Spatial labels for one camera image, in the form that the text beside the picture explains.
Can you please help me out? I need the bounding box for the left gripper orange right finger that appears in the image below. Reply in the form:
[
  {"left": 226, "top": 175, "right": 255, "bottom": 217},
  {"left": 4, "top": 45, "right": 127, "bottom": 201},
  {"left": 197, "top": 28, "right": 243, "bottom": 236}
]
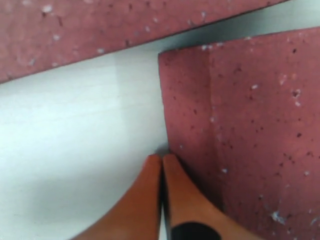
[{"left": 163, "top": 154, "right": 261, "bottom": 240}]

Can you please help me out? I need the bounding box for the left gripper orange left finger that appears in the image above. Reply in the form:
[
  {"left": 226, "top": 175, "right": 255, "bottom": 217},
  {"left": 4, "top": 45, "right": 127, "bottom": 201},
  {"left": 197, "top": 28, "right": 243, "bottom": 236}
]
[{"left": 73, "top": 154, "right": 161, "bottom": 240}]

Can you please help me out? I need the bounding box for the red brick with white scuffs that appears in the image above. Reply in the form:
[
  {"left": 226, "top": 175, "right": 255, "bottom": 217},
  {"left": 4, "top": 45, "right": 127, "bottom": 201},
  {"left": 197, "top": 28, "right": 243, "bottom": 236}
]
[{"left": 158, "top": 27, "right": 320, "bottom": 240}]

